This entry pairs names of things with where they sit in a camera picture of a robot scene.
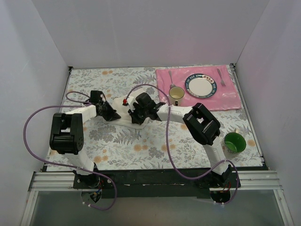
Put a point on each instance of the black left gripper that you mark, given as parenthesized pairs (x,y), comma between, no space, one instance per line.
(107,113)

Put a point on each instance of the pink placemat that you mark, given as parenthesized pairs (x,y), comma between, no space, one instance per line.
(226,98)

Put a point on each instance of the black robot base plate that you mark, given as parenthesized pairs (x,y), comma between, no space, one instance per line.
(111,190)

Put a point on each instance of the floral patterned table mat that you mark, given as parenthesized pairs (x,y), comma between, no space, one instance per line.
(158,145)

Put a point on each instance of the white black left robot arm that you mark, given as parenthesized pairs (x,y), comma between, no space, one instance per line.
(67,134)

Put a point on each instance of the silver fork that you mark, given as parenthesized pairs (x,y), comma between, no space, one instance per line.
(222,81)

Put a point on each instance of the white plate blue rim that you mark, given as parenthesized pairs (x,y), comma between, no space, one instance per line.
(200,85)

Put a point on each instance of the green inside floral mug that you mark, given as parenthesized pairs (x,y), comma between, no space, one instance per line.
(233,144)

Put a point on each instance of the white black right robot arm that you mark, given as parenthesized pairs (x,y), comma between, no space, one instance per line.
(202,125)

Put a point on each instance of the white cloth napkin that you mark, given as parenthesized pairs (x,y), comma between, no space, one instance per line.
(125,119)

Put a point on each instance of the aluminium frame rail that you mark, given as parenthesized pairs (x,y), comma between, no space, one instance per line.
(64,181)

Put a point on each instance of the cream enamel mug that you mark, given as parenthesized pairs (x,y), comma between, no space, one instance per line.
(176,95)

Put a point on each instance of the silver spoon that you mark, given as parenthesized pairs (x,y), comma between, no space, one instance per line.
(170,75)

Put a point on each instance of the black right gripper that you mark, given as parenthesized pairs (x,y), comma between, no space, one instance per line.
(137,115)

